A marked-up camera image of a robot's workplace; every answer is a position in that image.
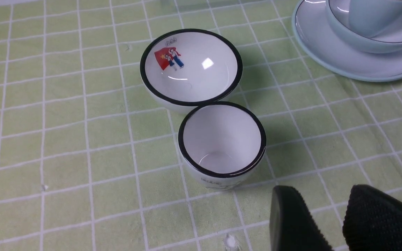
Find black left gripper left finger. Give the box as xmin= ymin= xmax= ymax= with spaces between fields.
xmin=269 ymin=185 xmax=333 ymax=251

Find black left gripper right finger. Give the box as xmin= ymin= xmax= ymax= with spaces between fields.
xmin=342 ymin=184 xmax=402 ymax=251

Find white bowl black rim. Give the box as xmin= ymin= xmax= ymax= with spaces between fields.
xmin=139 ymin=28 xmax=244 ymax=114

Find light blue cup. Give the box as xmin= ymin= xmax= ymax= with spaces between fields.
xmin=348 ymin=0 xmax=402 ymax=38

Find light blue plate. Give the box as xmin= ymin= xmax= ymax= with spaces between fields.
xmin=291 ymin=0 xmax=402 ymax=82

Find white cup black rim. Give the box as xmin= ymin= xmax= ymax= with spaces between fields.
xmin=178 ymin=101 xmax=267 ymax=190

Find green checkered tablecloth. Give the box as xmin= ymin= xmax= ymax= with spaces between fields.
xmin=0 ymin=0 xmax=402 ymax=251

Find light blue bowl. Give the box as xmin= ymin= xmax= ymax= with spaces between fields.
xmin=326 ymin=0 xmax=402 ymax=54

